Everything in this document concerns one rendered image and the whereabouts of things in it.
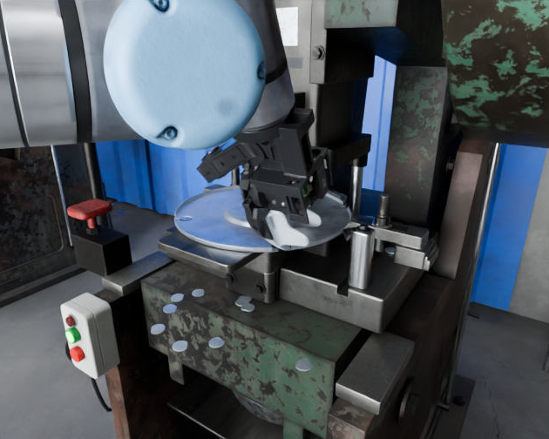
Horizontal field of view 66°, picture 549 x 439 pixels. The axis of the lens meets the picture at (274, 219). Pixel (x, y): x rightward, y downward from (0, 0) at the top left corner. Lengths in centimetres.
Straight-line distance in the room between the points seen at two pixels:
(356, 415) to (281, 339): 15
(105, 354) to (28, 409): 81
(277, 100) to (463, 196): 62
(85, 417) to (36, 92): 137
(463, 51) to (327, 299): 42
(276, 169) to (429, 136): 47
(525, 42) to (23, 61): 32
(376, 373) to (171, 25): 50
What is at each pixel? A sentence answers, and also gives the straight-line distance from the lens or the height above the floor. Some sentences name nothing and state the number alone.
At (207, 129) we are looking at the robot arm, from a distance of 20.
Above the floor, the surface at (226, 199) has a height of 78.
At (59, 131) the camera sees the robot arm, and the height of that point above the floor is 100.
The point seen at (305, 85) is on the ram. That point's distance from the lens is 67.
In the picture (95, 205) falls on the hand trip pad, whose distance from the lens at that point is 86.
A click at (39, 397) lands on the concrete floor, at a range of 165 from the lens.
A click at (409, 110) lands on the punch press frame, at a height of 93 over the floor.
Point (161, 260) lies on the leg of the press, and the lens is 88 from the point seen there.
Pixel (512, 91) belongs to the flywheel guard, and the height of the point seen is 100.
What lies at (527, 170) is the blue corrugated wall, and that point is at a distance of 183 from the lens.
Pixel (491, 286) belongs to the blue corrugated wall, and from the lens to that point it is 201.
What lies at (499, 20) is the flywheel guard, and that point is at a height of 105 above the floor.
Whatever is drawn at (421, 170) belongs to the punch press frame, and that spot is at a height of 81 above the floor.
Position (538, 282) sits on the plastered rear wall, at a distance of 201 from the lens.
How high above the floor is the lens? 104
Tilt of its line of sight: 22 degrees down
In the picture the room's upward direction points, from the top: straight up
